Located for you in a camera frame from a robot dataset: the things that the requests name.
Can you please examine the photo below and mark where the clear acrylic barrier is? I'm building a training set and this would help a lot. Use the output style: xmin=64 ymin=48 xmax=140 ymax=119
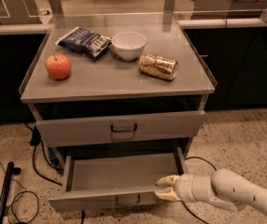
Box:
xmin=0 ymin=0 xmax=267 ymax=25

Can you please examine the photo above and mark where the grey drawer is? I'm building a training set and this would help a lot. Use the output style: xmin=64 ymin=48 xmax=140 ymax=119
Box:
xmin=36 ymin=111 xmax=205 ymax=147
xmin=49 ymin=147 xmax=185 ymax=212

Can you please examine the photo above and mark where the gold soda can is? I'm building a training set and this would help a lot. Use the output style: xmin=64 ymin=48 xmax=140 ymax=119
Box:
xmin=139 ymin=54 xmax=178 ymax=80

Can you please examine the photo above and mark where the black cable floor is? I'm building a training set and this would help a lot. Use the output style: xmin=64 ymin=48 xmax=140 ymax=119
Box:
xmin=180 ymin=155 xmax=218 ymax=224
xmin=21 ymin=121 xmax=86 ymax=224

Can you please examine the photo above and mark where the black pole on floor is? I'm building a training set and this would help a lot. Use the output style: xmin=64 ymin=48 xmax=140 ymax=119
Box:
xmin=0 ymin=161 xmax=21 ymax=224

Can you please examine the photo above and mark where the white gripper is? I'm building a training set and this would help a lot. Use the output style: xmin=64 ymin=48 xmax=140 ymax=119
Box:
xmin=155 ymin=174 xmax=215 ymax=203

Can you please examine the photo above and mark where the white bowl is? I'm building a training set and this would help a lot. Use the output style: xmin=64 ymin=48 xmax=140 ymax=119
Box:
xmin=111 ymin=32 xmax=147 ymax=62

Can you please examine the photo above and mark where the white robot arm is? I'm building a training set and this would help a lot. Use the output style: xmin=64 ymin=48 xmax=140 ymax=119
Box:
xmin=155 ymin=169 xmax=267 ymax=216

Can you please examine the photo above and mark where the black cable right floor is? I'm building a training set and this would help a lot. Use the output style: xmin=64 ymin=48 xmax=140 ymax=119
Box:
xmin=180 ymin=155 xmax=218 ymax=224

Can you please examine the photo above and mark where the grey drawer cabinet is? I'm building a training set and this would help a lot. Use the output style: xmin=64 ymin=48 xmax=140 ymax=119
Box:
xmin=19 ymin=12 xmax=218 ymax=161

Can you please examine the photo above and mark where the grey top drawer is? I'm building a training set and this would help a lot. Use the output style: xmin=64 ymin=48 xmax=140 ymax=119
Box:
xmin=36 ymin=111 xmax=205 ymax=147

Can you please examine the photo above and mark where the red apple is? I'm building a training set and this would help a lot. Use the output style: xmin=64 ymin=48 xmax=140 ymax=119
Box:
xmin=45 ymin=53 xmax=72 ymax=80

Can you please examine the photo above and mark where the thin black looped cable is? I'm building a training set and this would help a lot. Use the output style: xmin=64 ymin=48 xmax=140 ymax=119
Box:
xmin=0 ymin=158 xmax=40 ymax=224

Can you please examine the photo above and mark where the blue chip bag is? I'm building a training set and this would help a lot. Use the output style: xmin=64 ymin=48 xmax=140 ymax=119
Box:
xmin=55 ymin=27 xmax=111 ymax=60

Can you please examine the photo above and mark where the black cable left floor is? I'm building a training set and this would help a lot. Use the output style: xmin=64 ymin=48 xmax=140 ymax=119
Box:
xmin=21 ymin=121 xmax=86 ymax=224

